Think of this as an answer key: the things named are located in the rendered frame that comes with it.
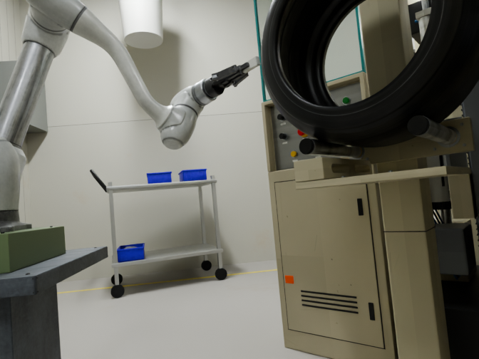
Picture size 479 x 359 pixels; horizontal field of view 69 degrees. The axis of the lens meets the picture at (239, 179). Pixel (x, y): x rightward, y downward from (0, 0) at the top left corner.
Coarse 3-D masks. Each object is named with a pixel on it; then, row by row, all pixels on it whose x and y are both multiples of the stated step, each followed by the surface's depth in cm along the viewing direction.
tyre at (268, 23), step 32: (288, 0) 98; (320, 0) 115; (352, 0) 113; (448, 0) 72; (288, 32) 114; (320, 32) 120; (448, 32) 72; (288, 64) 118; (320, 64) 121; (416, 64) 76; (448, 64) 74; (288, 96) 97; (320, 96) 121; (384, 96) 80; (416, 96) 77; (448, 96) 80; (320, 128) 92; (352, 128) 87; (384, 128) 84
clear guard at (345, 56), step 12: (264, 0) 186; (264, 12) 186; (348, 24) 156; (360, 24) 153; (336, 36) 160; (348, 36) 156; (360, 36) 152; (336, 48) 160; (348, 48) 156; (360, 48) 152; (336, 60) 160; (348, 60) 157; (360, 60) 153; (336, 72) 160; (348, 72) 157; (360, 72) 152; (264, 84) 187; (264, 96) 186
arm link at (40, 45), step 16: (32, 32) 121; (48, 32) 123; (64, 32) 127; (32, 48) 122; (48, 48) 125; (16, 64) 121; (32, 64) 121; (48, 64) 126; (16, 80) 119; (32, 80) 121; (16, 96) 118; (32, 96) 121; (0, 112) 116; (16, 112) 117; (32, 112) 122; (0, 128) 115; (16, 128) 117; (16, 144) 118
